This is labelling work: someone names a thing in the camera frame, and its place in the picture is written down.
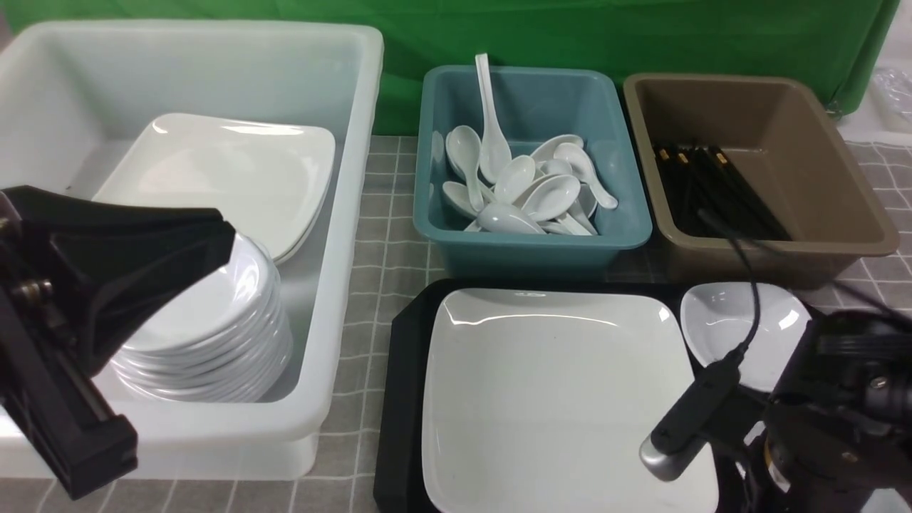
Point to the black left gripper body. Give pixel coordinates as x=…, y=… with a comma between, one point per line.
x=47, y=362

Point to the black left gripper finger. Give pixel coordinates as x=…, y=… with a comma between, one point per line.
x=81, y=277

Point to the large white square plate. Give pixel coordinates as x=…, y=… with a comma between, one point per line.
x=539, y=401

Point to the white bowl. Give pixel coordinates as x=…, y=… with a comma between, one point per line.
x=716, y=317

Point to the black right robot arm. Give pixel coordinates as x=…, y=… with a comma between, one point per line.
x=835, y=428

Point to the white square plate stack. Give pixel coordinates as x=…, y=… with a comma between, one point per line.
x=269, y=181

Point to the stack of white bowls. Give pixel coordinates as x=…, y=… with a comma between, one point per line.
x=225, y=340

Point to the large white plastic tub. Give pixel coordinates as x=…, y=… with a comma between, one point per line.
x=76, y=94

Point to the grey checked tablecloth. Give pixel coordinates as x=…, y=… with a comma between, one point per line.
x=391, y=264

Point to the teal plastic bin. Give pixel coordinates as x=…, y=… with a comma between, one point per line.
x=533, y=105

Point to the pile of white spoons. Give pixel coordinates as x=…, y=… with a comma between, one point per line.
x=554, y=190

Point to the black chopsticks bundle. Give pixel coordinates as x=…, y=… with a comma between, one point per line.
x=699, y=178

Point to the black serving tray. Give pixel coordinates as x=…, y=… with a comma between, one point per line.
x=398, y=483

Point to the brown plastic bin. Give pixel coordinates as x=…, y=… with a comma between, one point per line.
x=778, y=135

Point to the green backdrop cloth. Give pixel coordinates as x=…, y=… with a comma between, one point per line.
x=830, y=46

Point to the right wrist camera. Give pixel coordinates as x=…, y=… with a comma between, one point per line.
x=671, y=446

